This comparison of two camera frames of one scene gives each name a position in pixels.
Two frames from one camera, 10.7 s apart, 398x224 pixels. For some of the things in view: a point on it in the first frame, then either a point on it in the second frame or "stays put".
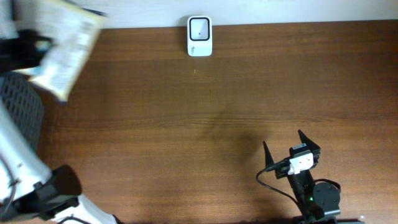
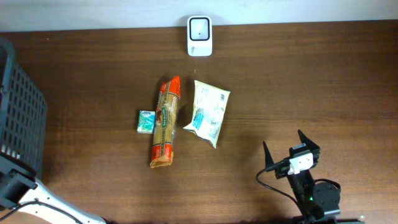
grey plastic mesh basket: (22, 101) stays put
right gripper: (313, 148) stays put
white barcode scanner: (199, 35) stays put
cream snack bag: (73, 28) -> (209, 106)
